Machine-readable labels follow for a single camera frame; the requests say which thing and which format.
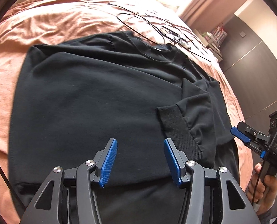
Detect black long-sleeve sweater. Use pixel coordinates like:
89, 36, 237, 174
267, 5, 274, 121
9, 31, 239, 223

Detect person right hand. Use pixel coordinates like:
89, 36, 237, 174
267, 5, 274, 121
246, 163, 277, 215

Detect dark wardrobe doors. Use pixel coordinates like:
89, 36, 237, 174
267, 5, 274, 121
220, 15, 277, 134

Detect white bedside cabinet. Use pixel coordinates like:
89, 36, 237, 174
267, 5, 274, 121
193, 29, 223, 63

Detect white rack on cabinet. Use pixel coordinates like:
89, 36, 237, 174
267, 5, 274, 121
205, 23, 227, 47

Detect pink right curtain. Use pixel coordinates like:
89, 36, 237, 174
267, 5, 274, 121
180, 0, 241, 32

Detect brown terry bed blanket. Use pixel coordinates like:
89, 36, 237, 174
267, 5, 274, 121
0, 0, 254, 224

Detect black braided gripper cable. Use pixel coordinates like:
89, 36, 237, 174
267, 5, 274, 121
0, 144, 27, 211

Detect black cable on bed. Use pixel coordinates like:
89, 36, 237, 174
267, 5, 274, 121
107, 2, 212, 64

